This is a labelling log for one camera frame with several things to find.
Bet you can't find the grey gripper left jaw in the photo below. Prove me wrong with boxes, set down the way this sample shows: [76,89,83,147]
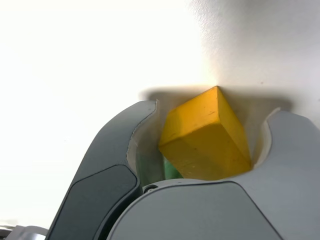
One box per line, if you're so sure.
[46,98,166,240]

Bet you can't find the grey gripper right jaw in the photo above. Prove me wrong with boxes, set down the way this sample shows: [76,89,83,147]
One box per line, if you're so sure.
[106,106,320,240]

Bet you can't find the green cube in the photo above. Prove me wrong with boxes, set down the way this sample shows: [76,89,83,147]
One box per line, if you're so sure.
[162,158,186,180]

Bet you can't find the yellow cube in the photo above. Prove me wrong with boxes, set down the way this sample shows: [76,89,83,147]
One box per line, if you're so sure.
[158,85,252,181]

